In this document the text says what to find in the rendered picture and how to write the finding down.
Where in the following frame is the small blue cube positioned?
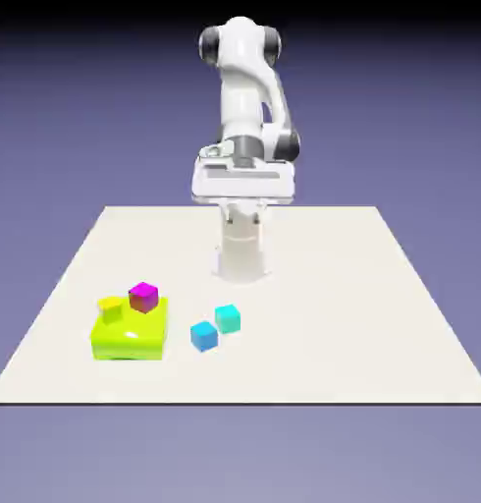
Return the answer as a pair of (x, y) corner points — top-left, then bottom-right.
(189, 320), (220, 354)

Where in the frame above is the small yellow cube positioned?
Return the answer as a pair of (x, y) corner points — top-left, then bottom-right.
(97, 296), (124, 326)

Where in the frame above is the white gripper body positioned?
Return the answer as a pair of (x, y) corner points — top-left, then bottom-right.
(190, 155), (296, 205)

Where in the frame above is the small magenta cube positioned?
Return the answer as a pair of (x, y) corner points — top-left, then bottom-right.
(128, 281), (160, 314)

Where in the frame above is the large lime green box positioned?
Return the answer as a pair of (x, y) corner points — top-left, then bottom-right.
(89, 295), (170, 362)

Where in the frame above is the small teal cube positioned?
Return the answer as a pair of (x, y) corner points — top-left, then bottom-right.
(214, 303), (241, 335)

